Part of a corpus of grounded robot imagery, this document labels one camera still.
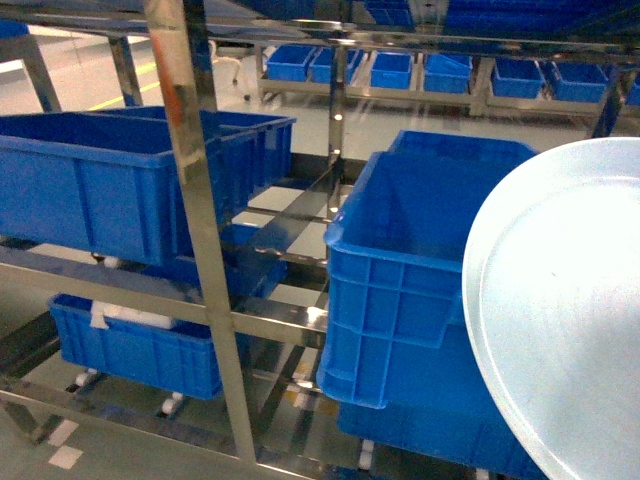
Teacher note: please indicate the blue crate rear left shelf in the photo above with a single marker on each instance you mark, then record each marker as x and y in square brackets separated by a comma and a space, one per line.
[250, 145]

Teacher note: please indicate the blue crate shelf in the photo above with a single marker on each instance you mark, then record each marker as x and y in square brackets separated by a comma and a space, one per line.
[250, 145]
[37, 156]
[181, 359]

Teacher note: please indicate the blue crate behind front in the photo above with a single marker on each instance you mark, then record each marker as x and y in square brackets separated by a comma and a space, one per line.
[461, 147]

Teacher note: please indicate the blue crate front right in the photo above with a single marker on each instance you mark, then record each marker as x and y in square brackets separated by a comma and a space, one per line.
[396, 330]

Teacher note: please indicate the stainless steel shelf rack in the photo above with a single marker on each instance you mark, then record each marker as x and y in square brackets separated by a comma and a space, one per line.
[178, 30]

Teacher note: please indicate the light blue round tray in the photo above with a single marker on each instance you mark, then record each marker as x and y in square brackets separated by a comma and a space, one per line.
[550, 289]

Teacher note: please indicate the blue crate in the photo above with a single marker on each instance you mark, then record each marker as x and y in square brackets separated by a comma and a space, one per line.
[396, 330]
[461, 147]
[442, 409]

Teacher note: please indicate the blue crate bottom right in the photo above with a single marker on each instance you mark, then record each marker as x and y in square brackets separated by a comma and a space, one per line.
[442, 409]

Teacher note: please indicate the blue crate lower left shelf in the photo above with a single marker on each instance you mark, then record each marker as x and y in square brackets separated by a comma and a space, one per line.
[181, 359]

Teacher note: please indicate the blue crate upper left shelf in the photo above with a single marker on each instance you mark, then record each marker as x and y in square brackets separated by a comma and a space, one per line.
[37, 156]

